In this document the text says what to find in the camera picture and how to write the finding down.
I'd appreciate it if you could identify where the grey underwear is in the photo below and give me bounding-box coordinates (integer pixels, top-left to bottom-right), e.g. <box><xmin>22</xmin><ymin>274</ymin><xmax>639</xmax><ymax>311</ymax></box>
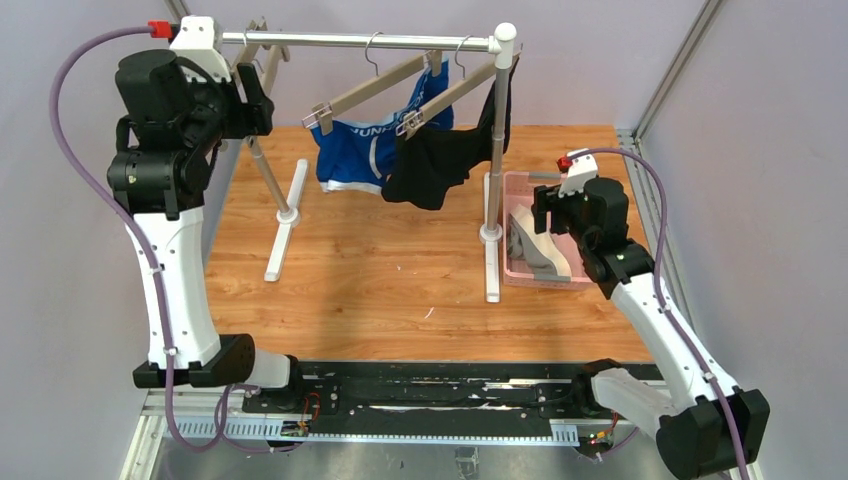
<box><xmin>506</xmin><ymin>204</ymin><xmax>572</xmax><ymax>278</ymax></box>

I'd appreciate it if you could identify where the beige clip hanger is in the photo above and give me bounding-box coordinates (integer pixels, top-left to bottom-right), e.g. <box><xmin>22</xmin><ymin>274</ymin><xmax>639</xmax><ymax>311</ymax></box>
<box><xmin>230</xmin><ymin>44</ymin><xmax>290</xmax><ymax>102</ymax></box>

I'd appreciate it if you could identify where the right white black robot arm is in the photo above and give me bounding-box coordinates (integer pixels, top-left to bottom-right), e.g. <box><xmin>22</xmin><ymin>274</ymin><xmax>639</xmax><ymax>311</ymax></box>
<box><xmin>532</xmin><ymin>177</ymin><xmax>770</xmax><ymax>479</ymax></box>

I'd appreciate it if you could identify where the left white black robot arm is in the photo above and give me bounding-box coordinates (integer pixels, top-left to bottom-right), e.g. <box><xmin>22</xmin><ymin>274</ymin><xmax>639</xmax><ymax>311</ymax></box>
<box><xmin>107</xmin><ymin>49</ymin><xmax>306</xmax><ymax>408</ymax></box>

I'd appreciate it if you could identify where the beige hanger with blue underwear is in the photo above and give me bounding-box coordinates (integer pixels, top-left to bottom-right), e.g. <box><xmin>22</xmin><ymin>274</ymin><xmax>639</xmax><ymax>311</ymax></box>
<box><xmin>301</xmin><ymin>31</ymin><xmax>443</xmax><ymax>135</ymax></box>

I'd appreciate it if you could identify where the blue underwear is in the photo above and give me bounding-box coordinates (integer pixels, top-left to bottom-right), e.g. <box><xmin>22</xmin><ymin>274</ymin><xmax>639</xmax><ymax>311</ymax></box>
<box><xmin>311</xmin><ymin>60</ymin><xmax>449</xmax><ymax>195</ymax></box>

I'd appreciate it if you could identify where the black underwear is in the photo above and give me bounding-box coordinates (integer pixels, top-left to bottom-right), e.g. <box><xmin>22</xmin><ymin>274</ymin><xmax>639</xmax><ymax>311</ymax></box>
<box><xmin>381</xmin><ymin>86</ymin><xmax>496</xmax><ymax>211</ymax></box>

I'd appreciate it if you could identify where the beige hanger with black underwear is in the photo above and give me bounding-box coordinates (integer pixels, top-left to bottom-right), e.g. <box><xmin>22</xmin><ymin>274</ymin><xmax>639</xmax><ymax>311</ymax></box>
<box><xmin>395</xmin><ymin>23</ymin><xmax>520</xmax><ymax>140</ymax></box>

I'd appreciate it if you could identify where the pink plastic basket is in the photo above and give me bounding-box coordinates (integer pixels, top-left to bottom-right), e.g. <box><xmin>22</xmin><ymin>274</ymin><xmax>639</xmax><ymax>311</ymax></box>
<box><xmin>501</xmin><ymin>171</ymin><xmax>594</xmax><ymax>290</ymax></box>

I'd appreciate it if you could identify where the white silver clothes rack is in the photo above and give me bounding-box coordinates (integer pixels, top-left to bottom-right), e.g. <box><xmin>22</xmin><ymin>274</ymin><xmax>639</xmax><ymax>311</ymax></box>
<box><xmin>222</xmin><ymin>22</ymin><xmax>519</xmax><ymax>303</ymax></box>

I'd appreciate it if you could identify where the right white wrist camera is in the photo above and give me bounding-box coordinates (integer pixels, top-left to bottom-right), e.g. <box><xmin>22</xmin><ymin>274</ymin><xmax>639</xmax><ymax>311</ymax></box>
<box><xmin>557</xmin><ymin>148</ymin><xmax>598</xmax><ymax>198</ymax></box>

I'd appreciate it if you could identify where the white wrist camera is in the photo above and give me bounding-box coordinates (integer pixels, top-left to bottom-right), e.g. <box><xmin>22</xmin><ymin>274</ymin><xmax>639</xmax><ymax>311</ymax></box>
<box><xmin>147</xmin><ymin>15</ymin><xmax>232</xmax><ymax>82</ymax></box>
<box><xmin>557</xmin><ymin>148</ymin><xmax>598</xmax><ymax>198</ymax></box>

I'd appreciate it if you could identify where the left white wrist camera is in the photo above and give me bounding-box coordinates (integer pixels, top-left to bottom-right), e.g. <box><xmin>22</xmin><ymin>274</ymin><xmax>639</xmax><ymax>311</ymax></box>
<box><xmin>147</xmin><ymin>15</ymin><xmax>232</xmax><ymax>82</ymax></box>

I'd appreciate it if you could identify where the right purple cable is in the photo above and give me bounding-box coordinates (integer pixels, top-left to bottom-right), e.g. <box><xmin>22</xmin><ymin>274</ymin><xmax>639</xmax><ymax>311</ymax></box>
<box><xmin>570</xmin><ymin>146</ymin><xmax>751</xmax><ymax>480</ymax></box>

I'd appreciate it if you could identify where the purple cable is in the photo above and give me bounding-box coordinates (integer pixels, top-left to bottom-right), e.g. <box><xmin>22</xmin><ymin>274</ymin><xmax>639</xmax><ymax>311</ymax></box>
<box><xmin>48</xmin><ymin>25</ymin><xmax>306</xmax><ymax>456</ymax></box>
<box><xmin>570</xmin><ymin>146</ymin><xmax>751</xmax><ymax>480</ymax></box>

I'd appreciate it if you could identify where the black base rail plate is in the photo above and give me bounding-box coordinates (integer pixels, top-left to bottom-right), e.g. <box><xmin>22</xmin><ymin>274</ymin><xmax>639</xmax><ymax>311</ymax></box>
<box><xmin>241</xmin><ymin>361</ymin><xmax>623</xmax><ymax>439</ymax></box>

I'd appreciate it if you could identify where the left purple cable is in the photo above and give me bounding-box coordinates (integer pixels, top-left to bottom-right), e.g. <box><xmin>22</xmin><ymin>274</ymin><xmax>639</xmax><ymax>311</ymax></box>
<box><xmin>48</xmin><ymin>25</ymin><xmax>306</xmax><ymax>456</ymax></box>

